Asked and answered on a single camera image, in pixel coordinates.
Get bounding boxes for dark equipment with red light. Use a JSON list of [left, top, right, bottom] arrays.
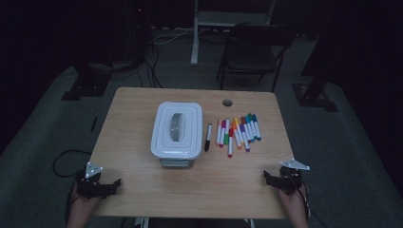
[[123, 0, 153, 61]]

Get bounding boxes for person's right hand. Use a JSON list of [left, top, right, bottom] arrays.
[[278, 189, 308, 217]]

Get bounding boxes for clear brown storage box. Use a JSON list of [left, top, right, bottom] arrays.
[[158, 157, 196, 169]]

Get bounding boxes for black stand with square base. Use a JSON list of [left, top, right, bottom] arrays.
[[291, 0, 339, 112], [61, 61, 112, 102]]

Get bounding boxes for white floor cable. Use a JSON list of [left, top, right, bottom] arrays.
[[151, 28, 194, 46]]

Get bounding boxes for light blue marker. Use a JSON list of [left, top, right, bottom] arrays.
[[244, 114, 256, 143]]

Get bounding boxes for orange marker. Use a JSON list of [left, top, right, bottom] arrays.
[[230, 122, 243, 151]]

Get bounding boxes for purple marker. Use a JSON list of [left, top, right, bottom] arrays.
[[239, 123, 251, 153]]

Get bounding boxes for white box lid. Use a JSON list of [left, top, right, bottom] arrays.
[[150, 101, 203, 161]]

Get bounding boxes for teal green marker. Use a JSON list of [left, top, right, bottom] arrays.
[[247, 112, 259, 141]]

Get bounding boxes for left hand-held gripper cable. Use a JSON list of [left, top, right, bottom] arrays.
[[64, 180, 80, 226]]

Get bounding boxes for magenta marker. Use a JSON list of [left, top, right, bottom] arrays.
[[219, 119, 227, 149]]

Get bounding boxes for black marker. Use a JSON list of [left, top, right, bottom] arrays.
[[203, 123, 214, 153]]

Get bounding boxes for black looped floor cable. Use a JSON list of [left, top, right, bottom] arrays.
[[51, 149, 93, 179]]

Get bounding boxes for right hand-held gripper cable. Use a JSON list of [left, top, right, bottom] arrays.
[[297, 183, 327, 228]]

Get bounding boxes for yellow marker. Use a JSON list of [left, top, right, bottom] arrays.
[[233, 117, 245, 144]]

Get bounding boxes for black folding chair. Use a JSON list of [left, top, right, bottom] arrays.
[[216, 22, 297, 93]]

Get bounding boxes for white metal desk frame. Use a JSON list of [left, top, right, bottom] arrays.
[[189, 0, 277, 67]]

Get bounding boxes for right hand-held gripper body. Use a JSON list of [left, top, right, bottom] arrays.
[[276, 159, 311, 196]]

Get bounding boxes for dark red marker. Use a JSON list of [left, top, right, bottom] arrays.
[[240, 116, 254, 143]]

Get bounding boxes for person's left hand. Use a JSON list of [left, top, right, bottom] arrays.
[[69, 189, 103, 219]]

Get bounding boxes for hand-held gripper cable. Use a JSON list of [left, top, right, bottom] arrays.
[[64, 180, 80, 226], [297, 183, 327, 228]]

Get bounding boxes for black floor cables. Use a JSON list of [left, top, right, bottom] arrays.
[[139, 44, 164, 89]]

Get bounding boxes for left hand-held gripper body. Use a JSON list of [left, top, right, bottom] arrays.
[[75, 161, 112, 200]]

